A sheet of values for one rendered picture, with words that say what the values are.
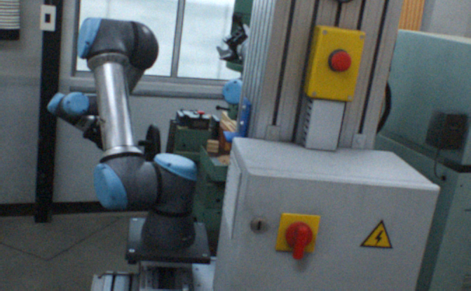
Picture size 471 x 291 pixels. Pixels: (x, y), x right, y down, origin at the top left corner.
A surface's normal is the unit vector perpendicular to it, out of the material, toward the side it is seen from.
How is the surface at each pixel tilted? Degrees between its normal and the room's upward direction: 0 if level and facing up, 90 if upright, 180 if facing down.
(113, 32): 53
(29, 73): 90
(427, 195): 90
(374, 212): 90
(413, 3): 86
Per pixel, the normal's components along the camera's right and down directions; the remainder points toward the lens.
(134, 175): 0.48, -0.35
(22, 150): 0.38, 0.29
